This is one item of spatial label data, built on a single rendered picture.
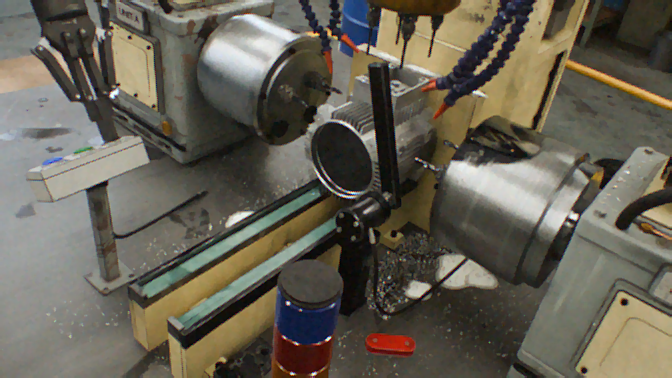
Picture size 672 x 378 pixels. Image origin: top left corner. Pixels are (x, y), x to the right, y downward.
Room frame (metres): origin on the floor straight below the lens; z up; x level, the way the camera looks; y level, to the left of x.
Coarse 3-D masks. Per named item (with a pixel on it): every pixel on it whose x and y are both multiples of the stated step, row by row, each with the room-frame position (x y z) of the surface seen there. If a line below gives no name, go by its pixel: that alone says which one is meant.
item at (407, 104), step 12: (396, 72) 1.07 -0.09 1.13; (408, 72) 1.06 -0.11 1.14; (360, 84) 0.98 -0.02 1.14; (396, 84) 1.01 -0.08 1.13; (408, 84) 1.05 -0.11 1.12; (420, 84) 1.00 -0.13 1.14; (360, 96) 0.98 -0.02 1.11; (396, 96) 0.93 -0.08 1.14; (408, 96) 0.97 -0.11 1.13; (420, 96) 1.00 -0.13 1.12; (396, 108) 0.94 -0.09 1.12; (408, 108) 0.97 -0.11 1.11; (420, 108) 1.01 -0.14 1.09; (396, 120) 0.94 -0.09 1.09; (408, 120) 0.98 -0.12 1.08
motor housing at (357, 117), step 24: (336, 120) 0.91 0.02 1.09; (360, 120) 0.90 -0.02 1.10; (312, 144) 0.94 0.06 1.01; (336, 144) 1.00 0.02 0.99; (360, 144) 1.05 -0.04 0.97; (408, 144) 0.92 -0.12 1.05; (432, 144) 0.99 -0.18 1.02; (336, 168) 0.96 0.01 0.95; (360, 168) 0.99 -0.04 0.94; (408, 168) 0.93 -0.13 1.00; (336, 192) 0.90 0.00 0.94; (360, 192) 0.88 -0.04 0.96
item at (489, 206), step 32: (480, 128) 0.82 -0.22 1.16; (512, 128) 0.83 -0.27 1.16; (416, 160) 0.86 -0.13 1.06; (480, 160) 0.76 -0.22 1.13; (512, 160) 0.75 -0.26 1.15; (544, 160) 0.75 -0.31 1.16; (576, 160) 0.75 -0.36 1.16; (448, 192) 0.75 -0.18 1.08; (480, 192) 0.73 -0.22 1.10; (512, 192) 0.71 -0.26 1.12; (544, 192) 0.70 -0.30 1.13; (576, 192) 0.70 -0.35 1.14; (448, 224) 0.73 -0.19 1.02; (480, 224) 0.70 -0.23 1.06; (512, 224) 0.68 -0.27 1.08; (544, 224) 0.67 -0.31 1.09; (576, 224) 0.70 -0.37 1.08; (480, 256) 0.70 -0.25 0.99; (512, 256) 0.66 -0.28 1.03; (544, 256) 0.65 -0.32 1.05
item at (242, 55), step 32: (224, 32) 1.13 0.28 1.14; (256, 32) 1.12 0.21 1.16; (288, 32) 1.12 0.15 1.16; (224, 64) 1.07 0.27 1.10; (256, 64) 1.04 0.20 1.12; (288, 64) 1.07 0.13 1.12; (320, 64) 1.15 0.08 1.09; (224, 96) 1.05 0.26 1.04; (256, 96) 1.01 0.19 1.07; (288, 96) 1.03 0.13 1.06; (320, 96) 1.16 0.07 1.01; (256, 128) 1.01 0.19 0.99; (288, 128) 1.08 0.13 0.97
